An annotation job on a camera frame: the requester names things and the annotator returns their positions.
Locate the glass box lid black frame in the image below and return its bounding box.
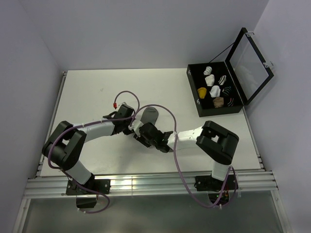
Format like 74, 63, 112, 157
225, 27, 274, 106

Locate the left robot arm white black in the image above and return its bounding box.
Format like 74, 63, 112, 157
42, 103, 134, 194

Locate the black electronics box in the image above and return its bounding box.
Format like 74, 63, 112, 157
76, 197, 97, 209

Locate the white rolled sock upper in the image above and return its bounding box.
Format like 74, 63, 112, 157
205, 74, 215, 86

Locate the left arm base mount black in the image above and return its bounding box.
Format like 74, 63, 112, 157
66, 179, 111, 196

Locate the grey sock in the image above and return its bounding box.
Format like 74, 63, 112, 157
140, 106, 159, 126

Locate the brown rolled sock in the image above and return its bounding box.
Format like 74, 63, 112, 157
213, 97, 225, 108

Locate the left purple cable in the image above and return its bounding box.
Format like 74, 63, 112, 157
47, 91, 140, 214

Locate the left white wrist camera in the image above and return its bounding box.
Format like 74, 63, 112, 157
113, 102, 128, 109

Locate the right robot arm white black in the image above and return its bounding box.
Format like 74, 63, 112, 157
129, 120, 239, 189

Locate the purple cable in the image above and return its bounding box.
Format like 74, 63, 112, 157
47, 91, 140, 214
130, 104, 238, 209

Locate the black storage box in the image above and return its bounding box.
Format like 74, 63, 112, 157
187, 62, 243, 117

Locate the black white striped rolled sock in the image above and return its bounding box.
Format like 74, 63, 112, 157
218, 75, 226, 86

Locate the dark colourful striped rolled sock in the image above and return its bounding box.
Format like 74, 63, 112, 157
225, 97, 235, 107

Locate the yellow sock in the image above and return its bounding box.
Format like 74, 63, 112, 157
197, 87, 207, 99

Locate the aluminium frame rail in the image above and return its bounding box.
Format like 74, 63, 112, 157
13, 170, 278, 233

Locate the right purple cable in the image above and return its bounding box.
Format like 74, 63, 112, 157
130, 104, 238, 209

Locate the white rolled sock lower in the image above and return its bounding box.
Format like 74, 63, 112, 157
209, 85, 221, 98

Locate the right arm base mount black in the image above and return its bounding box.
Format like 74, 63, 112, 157
194, 175, 239, 192

